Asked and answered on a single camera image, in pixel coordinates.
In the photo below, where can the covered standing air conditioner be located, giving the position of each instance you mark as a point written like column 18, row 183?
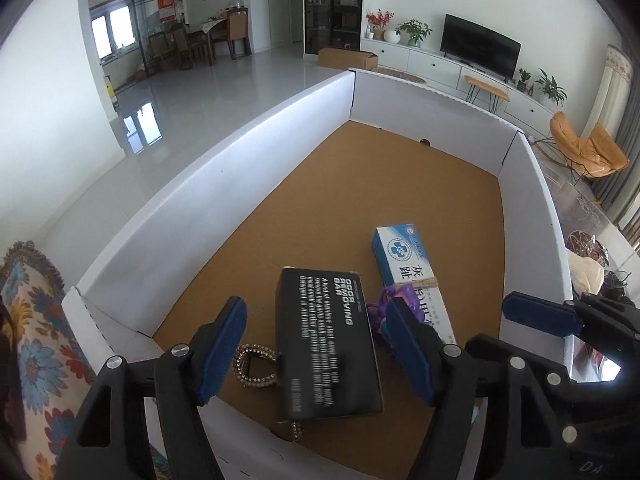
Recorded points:
column 610, row 90

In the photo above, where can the white television cabinet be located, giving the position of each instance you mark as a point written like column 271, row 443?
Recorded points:
column 430, row 62

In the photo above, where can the blue and white carton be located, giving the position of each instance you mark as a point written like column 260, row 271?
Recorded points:
column 400, row 255

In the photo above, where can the grey curtain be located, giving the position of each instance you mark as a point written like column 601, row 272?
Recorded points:
column 627, row 160

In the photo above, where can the black printed box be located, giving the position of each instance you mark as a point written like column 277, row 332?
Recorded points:
column 325, row 350

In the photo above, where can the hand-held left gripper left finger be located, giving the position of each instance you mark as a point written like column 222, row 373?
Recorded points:
column 222, row 350

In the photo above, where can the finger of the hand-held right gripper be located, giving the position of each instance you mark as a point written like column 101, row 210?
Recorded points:
column 562, row 395
column 537, row 316

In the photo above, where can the yellow floor sign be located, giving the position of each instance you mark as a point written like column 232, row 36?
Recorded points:
column 108, row 87

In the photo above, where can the tan padded dining chair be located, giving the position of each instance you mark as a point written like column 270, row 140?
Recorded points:
column 237, row 27

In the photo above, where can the orange lounge chair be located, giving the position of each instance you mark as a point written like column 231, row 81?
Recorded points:
column 575, row 145

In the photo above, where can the green potted plant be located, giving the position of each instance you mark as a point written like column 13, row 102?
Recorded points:
column 414, row 30

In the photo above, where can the leafy potted plant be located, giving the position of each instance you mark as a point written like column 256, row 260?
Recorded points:
column 550, row 87

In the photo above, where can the wooden stool with metal legs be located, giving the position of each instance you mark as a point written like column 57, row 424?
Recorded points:
column 485, row 85

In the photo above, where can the oval wooden tray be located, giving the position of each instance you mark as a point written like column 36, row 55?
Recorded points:
column 400, row 76

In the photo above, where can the round white vase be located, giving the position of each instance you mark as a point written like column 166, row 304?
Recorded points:
column 392, row 36

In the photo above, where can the floral patterned cloth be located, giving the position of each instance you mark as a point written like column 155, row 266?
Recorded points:
column 35, row 360

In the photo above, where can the round patterned rug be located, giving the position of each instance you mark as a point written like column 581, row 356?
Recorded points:
column 595, row 215

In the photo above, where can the dark wooden dining chair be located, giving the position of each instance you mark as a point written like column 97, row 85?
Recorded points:
column 159, row 47
column 181, row 42

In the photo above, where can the large white cardboard box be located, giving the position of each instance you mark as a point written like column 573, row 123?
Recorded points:
column 200, row 195

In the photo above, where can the black glass display cabinet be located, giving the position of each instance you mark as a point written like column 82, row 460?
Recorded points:
column 332, row 5

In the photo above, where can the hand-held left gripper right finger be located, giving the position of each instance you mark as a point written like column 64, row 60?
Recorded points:
column 410, row 355

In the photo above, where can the brown cardboard box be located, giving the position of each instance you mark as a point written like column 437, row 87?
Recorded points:
column 345, row 57

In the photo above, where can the small potted plant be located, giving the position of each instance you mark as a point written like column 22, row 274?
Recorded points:
column 523, row 79

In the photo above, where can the white door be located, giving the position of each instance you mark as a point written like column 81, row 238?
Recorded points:
column 260, row 5

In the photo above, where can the balcony window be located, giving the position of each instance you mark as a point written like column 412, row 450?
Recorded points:
column 112, row 32

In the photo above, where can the wooden dining table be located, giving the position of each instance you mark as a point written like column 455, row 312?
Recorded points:
column 207, row 30

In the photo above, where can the red poster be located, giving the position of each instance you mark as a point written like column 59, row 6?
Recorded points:
column 166, row 7

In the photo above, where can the black television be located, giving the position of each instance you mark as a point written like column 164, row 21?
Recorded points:
column 480, row 45

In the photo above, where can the red flowers in vase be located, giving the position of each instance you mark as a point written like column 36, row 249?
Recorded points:
column 377, row 22

